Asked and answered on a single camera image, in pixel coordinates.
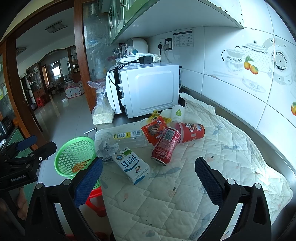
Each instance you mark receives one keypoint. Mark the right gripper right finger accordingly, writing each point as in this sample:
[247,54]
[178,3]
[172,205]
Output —
[254,220]

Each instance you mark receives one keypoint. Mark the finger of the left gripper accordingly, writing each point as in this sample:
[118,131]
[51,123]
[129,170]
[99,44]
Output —
[37,155]
[25,142]

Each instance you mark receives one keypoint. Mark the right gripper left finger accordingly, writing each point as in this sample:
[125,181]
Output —
[43,222]

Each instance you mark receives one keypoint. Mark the grey tissue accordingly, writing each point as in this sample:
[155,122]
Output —
[105,151]

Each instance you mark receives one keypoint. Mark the clear plastic tray with label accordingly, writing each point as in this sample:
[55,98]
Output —
[132,139]

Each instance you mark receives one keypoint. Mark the white blue milk carton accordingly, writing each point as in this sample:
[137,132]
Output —
[132,165]

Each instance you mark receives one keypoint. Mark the red instant noodle cup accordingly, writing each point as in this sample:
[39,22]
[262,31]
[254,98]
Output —
[189,131]

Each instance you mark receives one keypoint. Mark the red soda can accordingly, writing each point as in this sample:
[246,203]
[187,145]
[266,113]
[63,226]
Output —
[164,148]

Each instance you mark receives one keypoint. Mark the red snack wrapper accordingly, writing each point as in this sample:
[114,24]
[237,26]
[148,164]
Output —
[154,130]

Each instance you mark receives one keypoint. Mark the yellow snack bag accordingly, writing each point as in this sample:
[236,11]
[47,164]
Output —
[155,115]

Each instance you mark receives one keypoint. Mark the person's left hand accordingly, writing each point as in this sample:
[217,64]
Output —
[22,205]

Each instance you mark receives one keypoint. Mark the green plastic waste basket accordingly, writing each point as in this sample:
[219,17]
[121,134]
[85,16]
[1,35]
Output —
[75,155]

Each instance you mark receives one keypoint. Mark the small red stool far room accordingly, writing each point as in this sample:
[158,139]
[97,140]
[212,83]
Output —
[39,102]

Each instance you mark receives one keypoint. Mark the metal bar on floor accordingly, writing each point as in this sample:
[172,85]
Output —
[89,131]

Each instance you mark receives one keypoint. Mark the red plastic stool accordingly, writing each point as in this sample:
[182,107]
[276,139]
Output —
[96,203]

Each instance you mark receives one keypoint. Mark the white quilted mat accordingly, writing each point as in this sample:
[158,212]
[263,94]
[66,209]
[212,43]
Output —
[171,203]

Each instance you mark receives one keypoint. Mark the polka dot play tent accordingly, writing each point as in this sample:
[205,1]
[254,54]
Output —
[74,90]

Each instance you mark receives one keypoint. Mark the plastic bag of noodles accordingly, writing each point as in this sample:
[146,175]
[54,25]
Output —
[102,113]

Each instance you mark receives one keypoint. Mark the white microwave oven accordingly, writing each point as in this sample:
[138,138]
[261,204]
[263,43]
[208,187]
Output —
[139,89]

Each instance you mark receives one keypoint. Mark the black power adapter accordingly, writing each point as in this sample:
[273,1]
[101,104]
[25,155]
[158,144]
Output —
[145,59]

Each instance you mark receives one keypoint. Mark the white water dispenser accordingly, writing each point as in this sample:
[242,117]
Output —
[134,46]

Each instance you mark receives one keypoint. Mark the white power strip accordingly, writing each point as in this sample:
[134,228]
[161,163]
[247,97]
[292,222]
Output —
[155,56]

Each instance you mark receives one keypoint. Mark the white instruction sticker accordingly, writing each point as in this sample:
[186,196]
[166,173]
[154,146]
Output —
[183,39]

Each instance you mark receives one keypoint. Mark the brown wooden door frame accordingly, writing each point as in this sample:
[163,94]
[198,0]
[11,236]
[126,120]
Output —
[81,52]

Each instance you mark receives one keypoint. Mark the green upper wall cabinet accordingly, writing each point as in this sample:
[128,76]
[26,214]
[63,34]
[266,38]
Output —
[157,17]

